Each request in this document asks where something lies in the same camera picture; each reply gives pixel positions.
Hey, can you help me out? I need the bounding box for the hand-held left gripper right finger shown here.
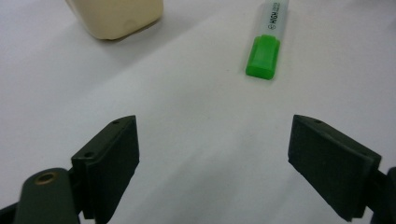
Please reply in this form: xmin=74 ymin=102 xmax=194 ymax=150
xmin=287 ymin=114 xmax=383 ymax=223

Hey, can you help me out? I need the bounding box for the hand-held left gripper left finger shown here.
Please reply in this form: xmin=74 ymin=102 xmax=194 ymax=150
xmin=70 ymin=115 xmax=140 ymax=224

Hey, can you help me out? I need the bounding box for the green highlighter pen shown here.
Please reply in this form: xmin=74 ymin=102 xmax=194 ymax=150
xmin=245 ymin=0 xmax=290 ymax=81

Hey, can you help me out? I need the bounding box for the cream plastic container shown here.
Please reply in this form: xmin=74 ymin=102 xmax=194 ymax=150
xmin=64 ymin=0 xmax=164 ymax=41

